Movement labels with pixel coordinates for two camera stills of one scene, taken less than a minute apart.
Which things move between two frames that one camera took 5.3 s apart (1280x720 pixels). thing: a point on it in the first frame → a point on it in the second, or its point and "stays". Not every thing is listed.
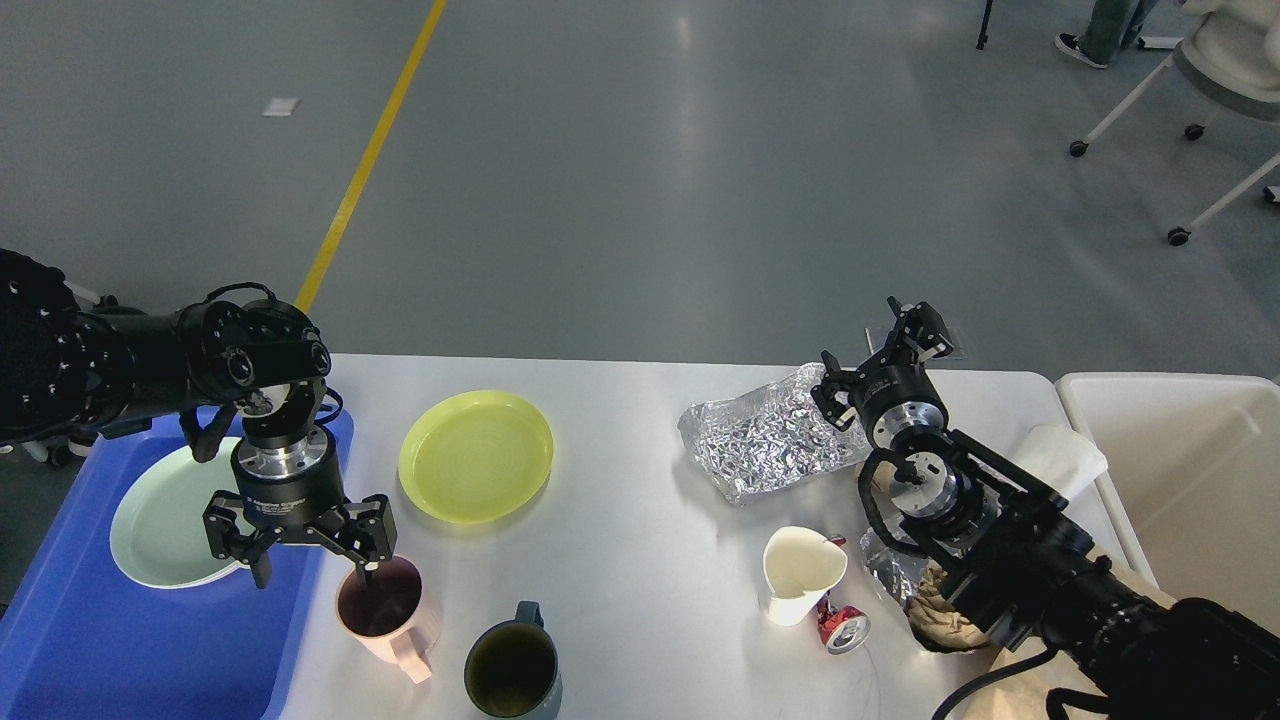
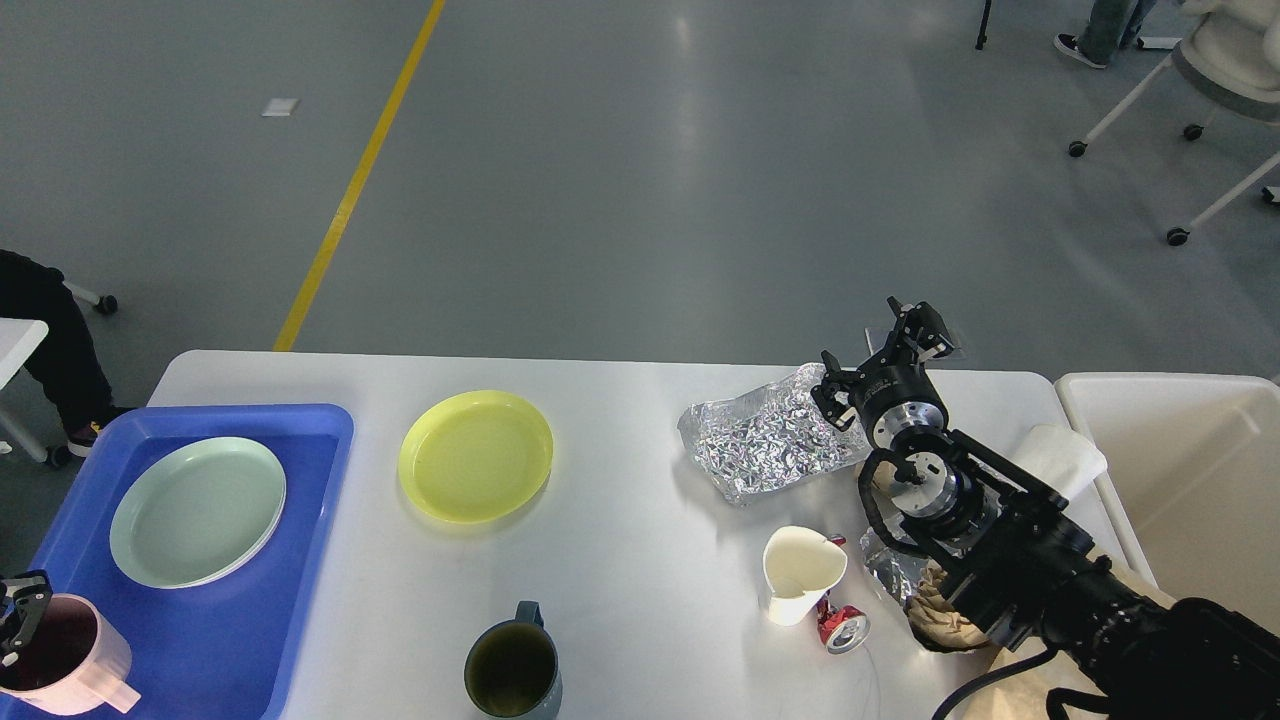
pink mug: (387, 616) → (74, 661)
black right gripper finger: (835, 380) stays
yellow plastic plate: (475, 457) stays
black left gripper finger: (368, 532) → (32, 593)
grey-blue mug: (512, 670) stays
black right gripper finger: (918, 335) stays
